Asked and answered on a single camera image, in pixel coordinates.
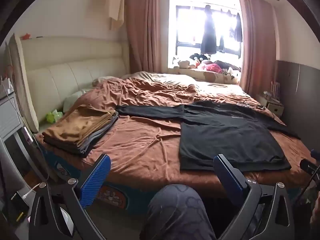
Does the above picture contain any cream hanging cloth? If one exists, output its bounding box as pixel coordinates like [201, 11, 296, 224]
[105, 0, 125, 30]

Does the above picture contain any pink curtain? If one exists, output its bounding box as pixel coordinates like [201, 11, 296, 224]
[125, 0, 170, 74]
[237, 0, 278, 94]

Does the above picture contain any blue printed bed sheet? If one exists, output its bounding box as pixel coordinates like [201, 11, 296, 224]
[37, 135, 160, 213]

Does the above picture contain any white nightstand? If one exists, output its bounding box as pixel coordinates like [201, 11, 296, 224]
[260, 92, 285, 117]

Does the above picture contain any person's leg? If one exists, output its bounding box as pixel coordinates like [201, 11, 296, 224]
[140, 184, 217, 240]

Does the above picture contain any window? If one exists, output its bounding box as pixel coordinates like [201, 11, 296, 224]
[169, 0, 243, 68]

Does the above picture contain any black electronic box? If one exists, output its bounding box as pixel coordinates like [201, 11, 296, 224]
[10, 191, 30, 222]

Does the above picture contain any stack of folded clothes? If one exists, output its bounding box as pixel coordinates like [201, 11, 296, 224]
[41, 104, 119, 158]

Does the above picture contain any white charging cable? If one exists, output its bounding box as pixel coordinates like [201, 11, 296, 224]
[22, 182, 40, 198]

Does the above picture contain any black t-shirt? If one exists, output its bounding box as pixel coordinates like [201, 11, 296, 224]
[116, 101, 300, 172]

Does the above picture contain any peach satin duvet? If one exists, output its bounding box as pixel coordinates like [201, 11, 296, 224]
[92, 71, 253, 108]

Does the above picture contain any green tissue packet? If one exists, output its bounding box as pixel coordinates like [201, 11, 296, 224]
[46, 110, 63, 123]

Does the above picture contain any long black hanging garment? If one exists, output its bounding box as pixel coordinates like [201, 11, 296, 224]
[200, 4, 217, 55]

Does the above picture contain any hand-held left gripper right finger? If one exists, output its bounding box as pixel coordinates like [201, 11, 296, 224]
[213, 154, 295, 240]

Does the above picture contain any cream padded headboard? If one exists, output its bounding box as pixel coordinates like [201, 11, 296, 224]
[9, 34, 130, 133]

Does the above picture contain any brown fleece blanket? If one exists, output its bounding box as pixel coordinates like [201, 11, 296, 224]
[37, 100, 315, 188]

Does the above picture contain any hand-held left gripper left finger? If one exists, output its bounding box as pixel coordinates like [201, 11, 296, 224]
[28, 153, 112, 240]

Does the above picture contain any grey bedside cabinet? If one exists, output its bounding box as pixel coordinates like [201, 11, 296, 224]
[0, 90, 33, 143]

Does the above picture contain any white pillow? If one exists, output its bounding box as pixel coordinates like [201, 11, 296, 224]
[62, 90, 87, 113]

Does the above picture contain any black and white plush toy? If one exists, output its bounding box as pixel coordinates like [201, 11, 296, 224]
[189, 53, 208, 64]

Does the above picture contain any person's right hand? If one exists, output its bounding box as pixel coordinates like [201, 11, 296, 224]
[310, 202, 320, 233]

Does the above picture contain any short dark hanging garment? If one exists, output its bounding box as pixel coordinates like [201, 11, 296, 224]
[229, 12, 243, 43]

